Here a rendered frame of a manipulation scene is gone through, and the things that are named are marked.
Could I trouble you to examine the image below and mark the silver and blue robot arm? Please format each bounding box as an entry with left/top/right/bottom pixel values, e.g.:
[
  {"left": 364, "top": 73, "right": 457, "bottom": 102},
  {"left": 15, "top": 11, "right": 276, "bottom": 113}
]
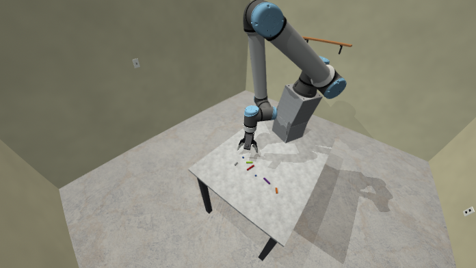
[{"left": 243, "top": 0, "right": 347, "bottom": 133}]

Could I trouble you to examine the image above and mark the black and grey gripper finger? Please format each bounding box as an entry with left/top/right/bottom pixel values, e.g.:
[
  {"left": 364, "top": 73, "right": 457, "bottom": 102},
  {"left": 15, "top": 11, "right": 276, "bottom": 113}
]
[
  {"left": 237, "top": 139, "right": 244, "bottom": 150},
  {"left": 252, "top": 141, "right": 258, "bottom": 153}
]

